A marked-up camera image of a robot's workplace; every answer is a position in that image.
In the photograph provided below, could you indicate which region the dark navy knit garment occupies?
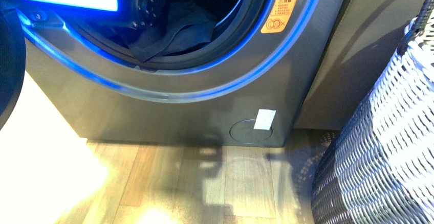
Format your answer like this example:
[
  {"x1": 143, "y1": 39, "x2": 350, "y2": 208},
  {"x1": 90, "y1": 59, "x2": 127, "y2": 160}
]
[{"x1": 124, "y1": 1, "x2": 216, "y2": 63}]

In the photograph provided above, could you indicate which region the grey front-load washing machine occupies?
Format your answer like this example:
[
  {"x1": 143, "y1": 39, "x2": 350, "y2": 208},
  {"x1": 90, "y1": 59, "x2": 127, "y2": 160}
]
[{"x1": 16, "y1": 0, "x2": 344, "y2": 147}]

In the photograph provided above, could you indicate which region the washing machine door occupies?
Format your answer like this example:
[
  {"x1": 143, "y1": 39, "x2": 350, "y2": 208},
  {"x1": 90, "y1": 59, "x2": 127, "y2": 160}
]
[{"x1": 1, "y1": 9, "x2": 26, "y2": 127}]

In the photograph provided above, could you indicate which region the white paper tag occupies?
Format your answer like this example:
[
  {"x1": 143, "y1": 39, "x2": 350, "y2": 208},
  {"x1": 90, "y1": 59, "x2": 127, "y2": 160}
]
[{"x1": 253, "y1": 109, "x2": 276, "y2": 130}]

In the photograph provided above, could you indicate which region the yellow warning sticker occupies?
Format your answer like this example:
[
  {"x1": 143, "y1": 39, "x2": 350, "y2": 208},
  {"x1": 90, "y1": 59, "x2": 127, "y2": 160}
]
[{"x1": 261, "y1": 0, "x2": 297, "y2": 34}]

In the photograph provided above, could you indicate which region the woven black white laundry basket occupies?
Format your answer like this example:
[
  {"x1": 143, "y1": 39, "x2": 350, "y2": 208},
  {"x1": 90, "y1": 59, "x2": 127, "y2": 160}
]
[{"x1": 311, "y1": 0, "x2": 433, "y2": 223}]

